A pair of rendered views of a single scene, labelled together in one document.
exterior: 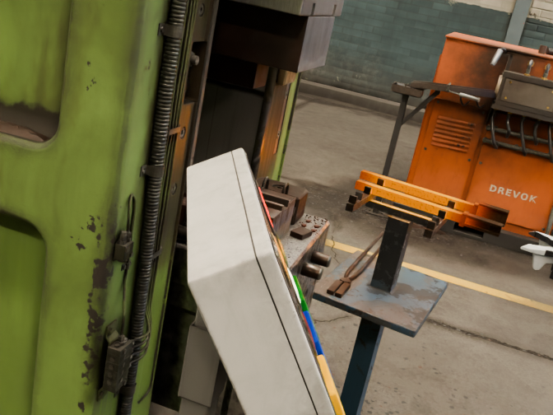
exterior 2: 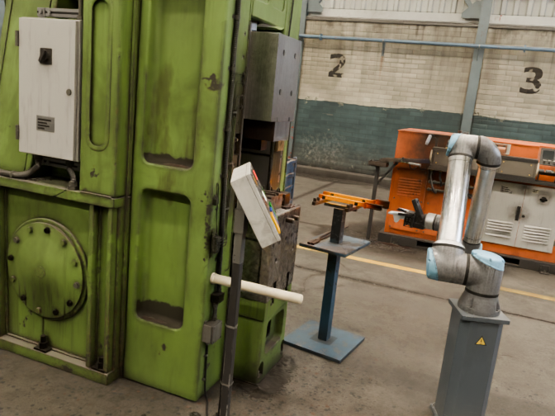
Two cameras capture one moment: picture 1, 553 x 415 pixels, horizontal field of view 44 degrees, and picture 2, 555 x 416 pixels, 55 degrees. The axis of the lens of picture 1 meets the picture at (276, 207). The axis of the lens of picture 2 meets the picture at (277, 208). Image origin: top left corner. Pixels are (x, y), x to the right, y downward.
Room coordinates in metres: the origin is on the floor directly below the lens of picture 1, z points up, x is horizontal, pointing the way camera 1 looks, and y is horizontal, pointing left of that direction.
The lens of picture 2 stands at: (-1.34, -0.36, 1.49)
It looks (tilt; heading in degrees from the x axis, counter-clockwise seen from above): 12 degrees down; 7
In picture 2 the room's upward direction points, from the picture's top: 6 degrees clockwise
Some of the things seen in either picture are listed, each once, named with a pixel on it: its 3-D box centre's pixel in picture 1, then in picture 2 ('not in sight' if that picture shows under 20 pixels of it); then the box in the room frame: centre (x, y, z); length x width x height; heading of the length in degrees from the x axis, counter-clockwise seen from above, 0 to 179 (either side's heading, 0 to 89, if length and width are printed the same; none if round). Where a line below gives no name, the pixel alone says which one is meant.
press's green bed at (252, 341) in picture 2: not in sight; (230, 319); (1.38, 0.19, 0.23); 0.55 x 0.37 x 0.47; 76
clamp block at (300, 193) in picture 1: (276, 200); (277, 197); (1.47, 0.00, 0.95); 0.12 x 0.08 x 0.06; 76
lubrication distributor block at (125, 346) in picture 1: (118, 361); (215, 243); (0.95, 0.20, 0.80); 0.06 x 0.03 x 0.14; 166
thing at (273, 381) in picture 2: not in sight; (265, 375); (1.26, -0.06, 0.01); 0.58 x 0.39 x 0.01; 166
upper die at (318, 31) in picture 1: (211, 18); (244, 126); (1.33, 0.19, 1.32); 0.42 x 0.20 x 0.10; 76
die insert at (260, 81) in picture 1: (191, 54); (237, 140); (1.36, 0.22, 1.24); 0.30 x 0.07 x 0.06; 76
